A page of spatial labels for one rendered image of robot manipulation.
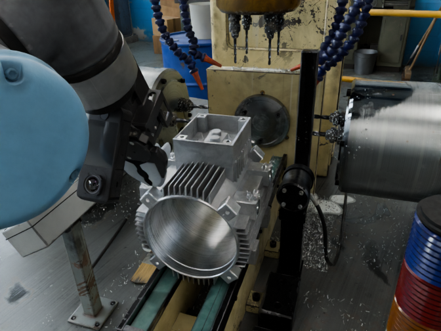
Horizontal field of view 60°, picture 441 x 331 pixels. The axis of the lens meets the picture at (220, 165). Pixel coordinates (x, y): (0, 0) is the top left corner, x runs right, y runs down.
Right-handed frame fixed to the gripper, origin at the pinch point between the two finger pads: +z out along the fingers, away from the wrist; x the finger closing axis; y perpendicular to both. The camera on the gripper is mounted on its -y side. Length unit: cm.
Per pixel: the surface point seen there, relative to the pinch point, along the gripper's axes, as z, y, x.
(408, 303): -12.4, -13.2, -33.7
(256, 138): 34.6, 34.7, -4.6
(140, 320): 9.6, -18.1, -0.9
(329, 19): 17, 60, -20
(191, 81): 147, 156, 83
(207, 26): 128, 193, 77
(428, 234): -18.8, -9.5, -33.7
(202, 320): 11.0, -15.7, -10.0
